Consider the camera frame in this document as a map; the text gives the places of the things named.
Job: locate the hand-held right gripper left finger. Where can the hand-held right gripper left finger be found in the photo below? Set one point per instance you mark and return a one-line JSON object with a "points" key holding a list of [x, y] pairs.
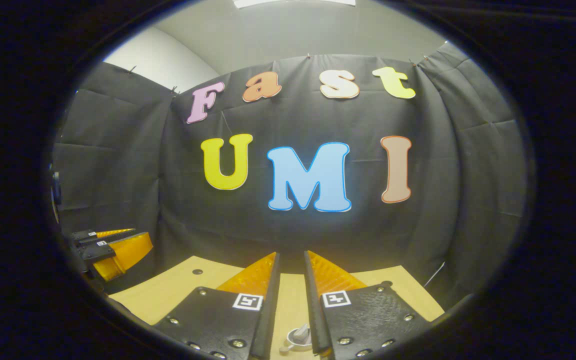
{"points": [[218, 325]]}

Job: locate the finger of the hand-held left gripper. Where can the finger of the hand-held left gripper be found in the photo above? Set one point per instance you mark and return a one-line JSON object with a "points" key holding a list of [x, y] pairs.
{"points": [[123, 252], [93, 236]]}

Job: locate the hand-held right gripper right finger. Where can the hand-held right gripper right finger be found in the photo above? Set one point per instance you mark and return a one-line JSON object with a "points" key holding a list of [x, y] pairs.
{"points": [[368, 325]]}

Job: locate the white toothpaste tube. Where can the white toothpaste tube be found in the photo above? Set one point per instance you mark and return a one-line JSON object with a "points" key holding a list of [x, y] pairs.
{"points": [[302, 331]]}

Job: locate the white cup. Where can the white cup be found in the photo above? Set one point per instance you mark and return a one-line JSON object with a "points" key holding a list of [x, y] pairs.
{"points": [[298, 344]]}

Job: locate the light wooden desktop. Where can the light wooden desktop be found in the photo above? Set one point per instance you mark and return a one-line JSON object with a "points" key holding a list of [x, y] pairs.
{"points": [[168, 290]]}

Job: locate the black backdrop cloth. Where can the black backdrop cloth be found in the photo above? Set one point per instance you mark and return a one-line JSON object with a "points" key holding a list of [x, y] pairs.
{"points": [[118, 165]]}

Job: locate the ceiling light panel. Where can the ceiling light panel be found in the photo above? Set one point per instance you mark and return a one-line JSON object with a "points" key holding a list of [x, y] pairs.
{"points": [[293, 2]]}

